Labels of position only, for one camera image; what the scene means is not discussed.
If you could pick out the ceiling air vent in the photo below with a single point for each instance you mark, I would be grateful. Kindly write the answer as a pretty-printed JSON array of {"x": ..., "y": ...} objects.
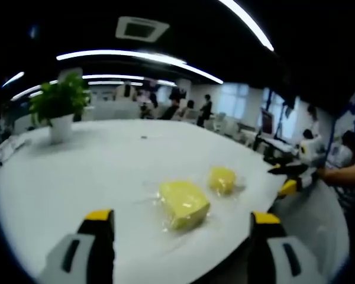
[{"x": 142, "y": 29}]

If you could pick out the long curved ceiling light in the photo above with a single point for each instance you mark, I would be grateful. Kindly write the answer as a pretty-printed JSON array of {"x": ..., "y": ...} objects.
[{"x": 121, "y": 54}]

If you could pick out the white power strip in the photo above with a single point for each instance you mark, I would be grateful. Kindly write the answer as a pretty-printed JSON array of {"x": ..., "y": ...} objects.
[{"x": 12, "y": 147}]

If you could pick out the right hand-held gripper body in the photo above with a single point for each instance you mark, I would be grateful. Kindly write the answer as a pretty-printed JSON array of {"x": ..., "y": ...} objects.
[{"x": 312, "y": 149}]

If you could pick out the yellow round silicone block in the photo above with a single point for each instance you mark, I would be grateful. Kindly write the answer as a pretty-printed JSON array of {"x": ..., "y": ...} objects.
[{"x": 222, "y": 180}]

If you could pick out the white mesh office chair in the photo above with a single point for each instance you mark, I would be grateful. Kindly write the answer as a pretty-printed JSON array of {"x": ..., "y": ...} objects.
[{"x": 313, "y": 230}]

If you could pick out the straight ceiling light strip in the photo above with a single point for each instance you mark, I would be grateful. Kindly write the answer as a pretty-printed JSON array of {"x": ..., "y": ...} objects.
[{"x": 248, "y": 20}]

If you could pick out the yellow rectangular silicone block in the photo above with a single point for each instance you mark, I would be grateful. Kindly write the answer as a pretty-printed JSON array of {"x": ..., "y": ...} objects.
[{"x": 183, "y": 204}]

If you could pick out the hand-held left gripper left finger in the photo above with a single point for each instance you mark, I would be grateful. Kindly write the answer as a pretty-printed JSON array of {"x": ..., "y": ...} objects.
[{"x": 97, "y": 251}]

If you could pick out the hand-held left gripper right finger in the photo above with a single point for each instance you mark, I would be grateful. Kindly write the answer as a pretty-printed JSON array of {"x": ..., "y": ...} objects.
[{"x": 263, "y": 254}]

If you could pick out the green plant in white pot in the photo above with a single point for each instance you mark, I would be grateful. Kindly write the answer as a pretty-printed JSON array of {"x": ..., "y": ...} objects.
[{"x": 59, "y": 103}]

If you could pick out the short ceiling light strip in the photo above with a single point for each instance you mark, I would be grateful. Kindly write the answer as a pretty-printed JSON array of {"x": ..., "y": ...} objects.
[{"x": 13, "y": 79}]

